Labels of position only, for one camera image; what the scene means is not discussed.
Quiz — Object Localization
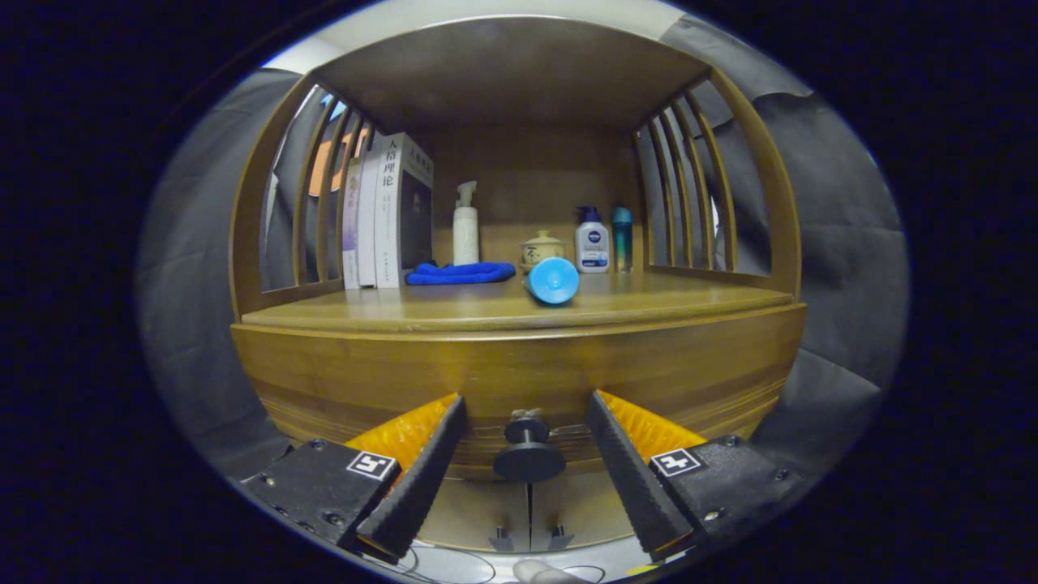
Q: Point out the blue folded cloth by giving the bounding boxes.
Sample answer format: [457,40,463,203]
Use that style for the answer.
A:
[405,261,517,286]

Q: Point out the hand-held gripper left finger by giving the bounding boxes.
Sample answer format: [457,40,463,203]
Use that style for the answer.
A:
[238,393,469,560]

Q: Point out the white bottle with blue cap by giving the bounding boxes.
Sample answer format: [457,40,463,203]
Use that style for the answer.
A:
[575,206,611,273]

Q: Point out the white spine book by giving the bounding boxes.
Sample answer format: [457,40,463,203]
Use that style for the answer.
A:
[357,150,382,289]

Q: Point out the teal slim bottle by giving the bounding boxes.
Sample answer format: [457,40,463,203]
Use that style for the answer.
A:
[612,206,634,273]

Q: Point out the purple spine book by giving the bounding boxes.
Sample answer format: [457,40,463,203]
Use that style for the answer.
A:
[341,156,363,290]

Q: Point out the dark portrait cover book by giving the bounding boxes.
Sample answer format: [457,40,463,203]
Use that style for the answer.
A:
[373,132,435,289]

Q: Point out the wooden drawer with black knob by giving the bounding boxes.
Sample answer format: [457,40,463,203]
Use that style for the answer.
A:
[231,312,809,484]

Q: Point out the wooden cabinet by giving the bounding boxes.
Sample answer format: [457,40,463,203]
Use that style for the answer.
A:
[229,16,809,554]

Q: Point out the lidded ceramic tea cup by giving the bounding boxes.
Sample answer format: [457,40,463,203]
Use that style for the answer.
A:
[520,230,566,273]

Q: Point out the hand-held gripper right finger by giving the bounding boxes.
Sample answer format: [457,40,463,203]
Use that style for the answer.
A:
[585,390,804,564]

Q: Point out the white pump bottle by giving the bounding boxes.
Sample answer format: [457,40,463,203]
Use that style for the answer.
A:
[453,180,480,266]

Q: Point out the wooden countertop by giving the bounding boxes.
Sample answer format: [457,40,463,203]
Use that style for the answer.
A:
[235,270,804,335]

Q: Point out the black floor cables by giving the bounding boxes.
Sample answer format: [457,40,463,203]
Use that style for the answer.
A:
[401,543,609,584]

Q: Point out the blue and white cosmetic tube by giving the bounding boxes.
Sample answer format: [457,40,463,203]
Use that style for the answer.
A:
[523,257,581,306]

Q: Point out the wooden cabinet door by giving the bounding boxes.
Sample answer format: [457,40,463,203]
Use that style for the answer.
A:
[530,480,641,552]
[418,479,530,552]

